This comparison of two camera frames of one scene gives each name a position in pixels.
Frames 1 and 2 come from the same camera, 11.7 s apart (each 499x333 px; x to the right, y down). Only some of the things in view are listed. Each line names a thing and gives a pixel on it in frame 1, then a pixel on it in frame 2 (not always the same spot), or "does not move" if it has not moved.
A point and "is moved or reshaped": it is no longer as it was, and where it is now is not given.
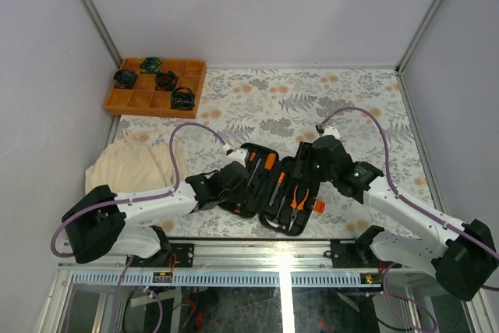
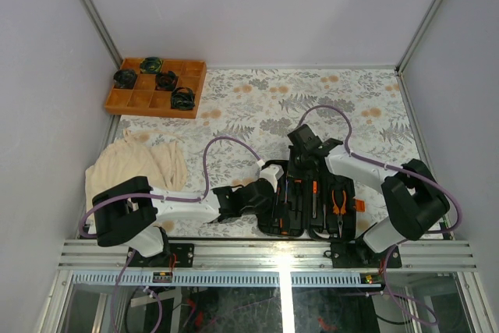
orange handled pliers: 295,208 -> 340,212
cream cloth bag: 128,166 does not move
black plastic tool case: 281,192 is moved or reshaped
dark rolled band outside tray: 125,79 does not move
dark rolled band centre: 165,81 does not move
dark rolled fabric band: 182,98 does not move
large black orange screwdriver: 245,191 is moved or reshaped
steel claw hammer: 275,222 -> 324,234
